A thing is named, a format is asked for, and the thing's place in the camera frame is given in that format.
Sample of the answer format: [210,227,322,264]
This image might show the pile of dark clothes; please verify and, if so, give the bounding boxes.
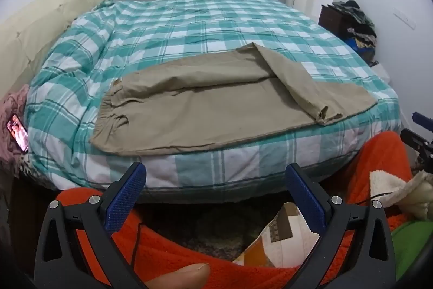
[333,0,378,64]

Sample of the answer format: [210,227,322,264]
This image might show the black cable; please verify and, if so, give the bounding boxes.
[131,223,146,278]

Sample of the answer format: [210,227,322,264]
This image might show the smartphone with lit screen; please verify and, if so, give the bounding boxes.
[7,113,29,153]

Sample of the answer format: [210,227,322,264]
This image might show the cream fleece cloth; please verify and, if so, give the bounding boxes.
[369,170,433,220]

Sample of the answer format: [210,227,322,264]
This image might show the teal checked duvet bed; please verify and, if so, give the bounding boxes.
[25,0,401,198]

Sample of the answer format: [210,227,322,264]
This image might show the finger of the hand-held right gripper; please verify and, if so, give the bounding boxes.
[400,128,433,171]
[412,112,433,133]

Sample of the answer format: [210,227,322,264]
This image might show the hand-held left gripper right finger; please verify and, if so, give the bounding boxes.
[285,163,396,289]

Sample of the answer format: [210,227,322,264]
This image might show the person's orange fleece clothing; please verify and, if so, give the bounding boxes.
[56,131,413,289]

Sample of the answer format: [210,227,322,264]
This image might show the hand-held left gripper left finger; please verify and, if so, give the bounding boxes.
[34,161,153,289]

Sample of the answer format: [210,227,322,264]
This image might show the pink knitted cloth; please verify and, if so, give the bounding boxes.
[0,84,31,174]

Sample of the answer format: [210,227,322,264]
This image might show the patchwork cushion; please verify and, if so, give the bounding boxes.
[233,202,320,267]

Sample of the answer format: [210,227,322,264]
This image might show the person's left hand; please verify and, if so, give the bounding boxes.
[145,262,211,289]

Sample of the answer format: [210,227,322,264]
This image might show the green cloth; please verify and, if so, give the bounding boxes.
[391,219,433,281]

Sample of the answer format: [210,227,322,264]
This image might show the khaki pants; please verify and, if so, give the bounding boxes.
[90,43,378,154]

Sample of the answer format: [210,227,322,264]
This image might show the dark wooden nightstand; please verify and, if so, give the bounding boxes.
[320,4,356,39]

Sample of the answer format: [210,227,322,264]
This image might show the white wall plate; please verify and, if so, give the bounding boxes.
[394,12,416,30]

